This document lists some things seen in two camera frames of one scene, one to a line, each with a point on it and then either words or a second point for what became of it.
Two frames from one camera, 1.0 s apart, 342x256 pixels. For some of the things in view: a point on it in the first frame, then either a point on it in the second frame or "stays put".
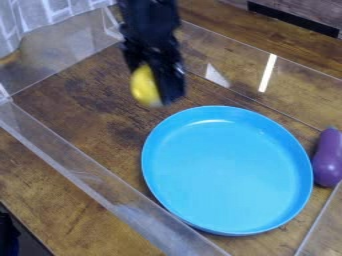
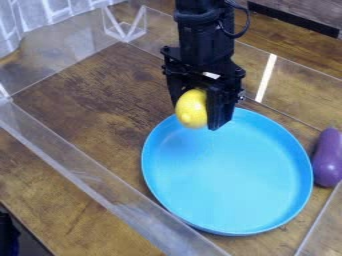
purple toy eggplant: x=327 y=161 stays put
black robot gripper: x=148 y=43 to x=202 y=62
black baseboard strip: x=294 y=19 stays put
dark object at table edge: x=10 y=242 stays put
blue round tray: x=229 y=168 stays put
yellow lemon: x=143 y=85 to x=191 y=108
